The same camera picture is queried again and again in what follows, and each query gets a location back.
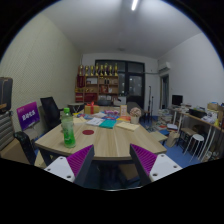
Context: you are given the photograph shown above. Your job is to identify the ceiling tube light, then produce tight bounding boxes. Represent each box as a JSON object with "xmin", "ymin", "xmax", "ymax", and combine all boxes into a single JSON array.
[{"xmin": 130, "ymin": 0, "xmax": 140, "ymax": 12}]

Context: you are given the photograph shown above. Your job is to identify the yellow gift box red ribbon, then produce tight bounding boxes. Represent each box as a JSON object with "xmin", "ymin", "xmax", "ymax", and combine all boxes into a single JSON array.
[{"xmin": 83, "ymin": 101, "xmax": 101, "ymax": 115}]

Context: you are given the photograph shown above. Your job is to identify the green tea drink bottle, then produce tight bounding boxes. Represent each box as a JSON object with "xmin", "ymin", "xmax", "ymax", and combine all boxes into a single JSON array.
[{"xmin": 60, "ymin": 107, "xmax": 77, "ymax": 149}]

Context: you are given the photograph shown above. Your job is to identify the orange book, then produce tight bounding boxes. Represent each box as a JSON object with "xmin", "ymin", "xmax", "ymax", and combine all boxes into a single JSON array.
[{"xmin": 116, "ymin": 115, "xmax": 132, "ymax": 123}]

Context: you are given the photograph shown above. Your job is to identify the blue printed book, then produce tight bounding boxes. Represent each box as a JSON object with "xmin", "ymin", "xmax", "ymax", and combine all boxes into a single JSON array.
[{"xmin": 101, "ymin": 114, "xmax": 118, "ymax": 121}]

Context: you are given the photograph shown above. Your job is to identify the cream notebook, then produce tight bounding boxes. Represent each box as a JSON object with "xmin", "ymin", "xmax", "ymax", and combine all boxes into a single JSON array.
[{"xmin": 73, "ymin": 116, "xmax": 88, "ymax": 125}]

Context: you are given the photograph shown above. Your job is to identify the black computer monitor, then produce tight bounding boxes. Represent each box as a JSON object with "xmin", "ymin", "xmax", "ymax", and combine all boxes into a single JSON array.
[{"xmin": 171, "ymin": 94, "xmax": 184, "ymax": 107}]

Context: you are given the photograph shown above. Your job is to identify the pale yellow notepad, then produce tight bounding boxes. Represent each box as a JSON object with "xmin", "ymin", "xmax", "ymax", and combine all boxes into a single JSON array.
[{"xmin": 115, "ymin": 121, "xmax": 140, "ymax": 132}]

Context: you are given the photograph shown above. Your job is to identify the black chair armrest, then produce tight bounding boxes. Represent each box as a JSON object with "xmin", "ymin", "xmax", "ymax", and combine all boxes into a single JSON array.
[{"xmin": 13, "ymin": 131, "xmax": 37, "ymax": 166}]

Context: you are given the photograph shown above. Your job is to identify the teal book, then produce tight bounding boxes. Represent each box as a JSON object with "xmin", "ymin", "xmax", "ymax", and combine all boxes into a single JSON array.
[{"xmin": 98, "ymin": 119, "xmax": 118, "ymax": 130}]

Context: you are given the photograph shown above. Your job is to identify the orange carton box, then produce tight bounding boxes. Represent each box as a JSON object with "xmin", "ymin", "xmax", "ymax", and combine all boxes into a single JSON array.
[{"xmin": 119, "ymin": 104, "xmax": 129, "ymax": 117}]

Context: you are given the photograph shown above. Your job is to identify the pink flowers in white pot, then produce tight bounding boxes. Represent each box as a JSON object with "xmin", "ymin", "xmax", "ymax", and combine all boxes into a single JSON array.
[{"xmin": 129, "ymin": 106, "xmax": 143, "ymax": 125}]

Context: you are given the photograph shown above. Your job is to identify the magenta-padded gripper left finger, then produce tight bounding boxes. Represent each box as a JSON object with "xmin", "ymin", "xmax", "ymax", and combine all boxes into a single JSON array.
[{"xmin": 43, "ymin": 144, "xmax": 96, "ymax": 188}]

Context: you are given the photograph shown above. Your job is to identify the white air conditioner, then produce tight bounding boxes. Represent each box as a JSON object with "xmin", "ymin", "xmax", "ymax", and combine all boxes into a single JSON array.
[{"xmin": 157, "ymin": 61, "xmax": 172, "ymax": 72}]

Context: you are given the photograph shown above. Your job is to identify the cluttered white side desk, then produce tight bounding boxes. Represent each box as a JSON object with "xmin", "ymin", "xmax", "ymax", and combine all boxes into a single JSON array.
[{"xmin": 172, "ymin": 102, "xmax": 224, "ymax": 162}]

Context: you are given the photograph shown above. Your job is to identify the wooden shelf unit with trophies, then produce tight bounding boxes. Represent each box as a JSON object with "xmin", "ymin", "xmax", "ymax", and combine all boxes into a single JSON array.
[{"xmin": 74, "ymin": 63, "xmax": 120, "ymax": 103}]

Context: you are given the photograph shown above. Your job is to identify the pink box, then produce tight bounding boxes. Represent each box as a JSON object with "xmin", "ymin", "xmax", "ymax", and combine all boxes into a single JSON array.
[{"xmin": 104, "ymin": 109, "xmax": 120, "ymax": 117}]

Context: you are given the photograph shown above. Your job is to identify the white round stool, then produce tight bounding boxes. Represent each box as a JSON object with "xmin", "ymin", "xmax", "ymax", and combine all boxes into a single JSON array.
[{"xmin": 184, "ymin": 133, "xmax": 205, "ymax": 157}]

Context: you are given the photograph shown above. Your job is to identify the black tripod stand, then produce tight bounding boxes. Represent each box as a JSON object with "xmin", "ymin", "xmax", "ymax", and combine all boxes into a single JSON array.
[{"xmin": 147, "ymin": 85, "xmax": 156, "ymax": 123}]

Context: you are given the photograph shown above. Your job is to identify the black office chair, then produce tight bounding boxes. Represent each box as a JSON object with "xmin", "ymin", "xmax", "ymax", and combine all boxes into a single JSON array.
[{"xmin": 39, "ymin": 96, "xmax": 65, "ymax": 131}]

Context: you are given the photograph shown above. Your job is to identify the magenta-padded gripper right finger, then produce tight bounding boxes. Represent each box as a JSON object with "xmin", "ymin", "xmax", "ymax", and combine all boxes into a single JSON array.
[{"xmin": 129, "ymin": 143, "xmax": 183, "ymax": 187}]

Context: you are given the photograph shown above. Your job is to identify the small round side table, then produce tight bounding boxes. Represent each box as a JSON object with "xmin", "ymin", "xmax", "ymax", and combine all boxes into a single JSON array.
[{"xmin": 67, "ymin": 102, "xmax": 85, "ymax": 114}]

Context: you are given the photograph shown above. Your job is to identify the white paper sheet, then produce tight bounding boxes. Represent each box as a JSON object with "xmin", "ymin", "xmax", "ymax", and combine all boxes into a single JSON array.
[{"xmin": 85, "ymin": 116, "xmax": 106, "ymax": 127}]

